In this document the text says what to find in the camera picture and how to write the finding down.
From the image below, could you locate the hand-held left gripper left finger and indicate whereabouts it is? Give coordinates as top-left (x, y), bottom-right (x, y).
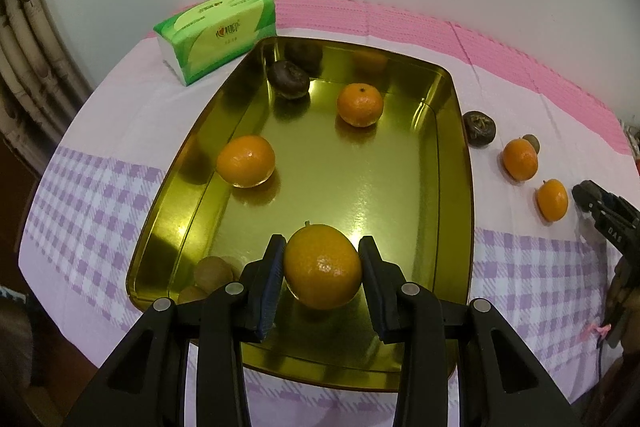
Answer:
top-left (62, 233), bottom-right (288, 427)

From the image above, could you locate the green tissue pack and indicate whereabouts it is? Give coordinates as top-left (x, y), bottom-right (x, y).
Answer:
top-left (152, 0), bottom-right (277, 86)

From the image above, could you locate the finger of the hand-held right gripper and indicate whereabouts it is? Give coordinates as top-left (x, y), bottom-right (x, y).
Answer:
top-left (571, 179), bottom-right (626, 220)

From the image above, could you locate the white and purple checked cloth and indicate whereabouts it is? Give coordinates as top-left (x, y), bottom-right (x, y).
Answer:
top-left (17, 24), bottom-right (633, 427)

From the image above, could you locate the pink string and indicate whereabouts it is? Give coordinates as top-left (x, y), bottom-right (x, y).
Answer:
top-left (582, 323), bottom-right (612, 344)

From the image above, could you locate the orange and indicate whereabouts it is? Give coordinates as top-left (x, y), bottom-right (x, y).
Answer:
top-left (283, 222), bottom-right (363, 311)
top-left (502, 138), bottom-right (539, 182)
top-left (536, 178), bottom-right (570, 223)
top-left (336, 82), bottom-right (385, 128)
top-left (216, 135), bottom-right (277, 188)

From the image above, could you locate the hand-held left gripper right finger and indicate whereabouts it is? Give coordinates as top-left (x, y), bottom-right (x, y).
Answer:
top-left (357, 235), bottom-right (583, 427)

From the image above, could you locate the dark passion fruit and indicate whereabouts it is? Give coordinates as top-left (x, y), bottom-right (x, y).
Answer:
top-left (461, 110), bottom-right (497, 148)
top-left (267, 60), bottom-right (311, 99)

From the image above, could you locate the person's right hand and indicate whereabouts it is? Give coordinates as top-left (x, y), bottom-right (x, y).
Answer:
top-left (605, 256), bottom-right (640, 349)

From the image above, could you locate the beige striped curtain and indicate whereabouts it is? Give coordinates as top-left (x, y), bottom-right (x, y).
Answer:
top-left (0, 0), bottom-right (101, 178)

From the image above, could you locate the gold and red tin box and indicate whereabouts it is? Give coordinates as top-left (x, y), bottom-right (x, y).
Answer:
top-left (125, 36), bottom-right (475, 393)

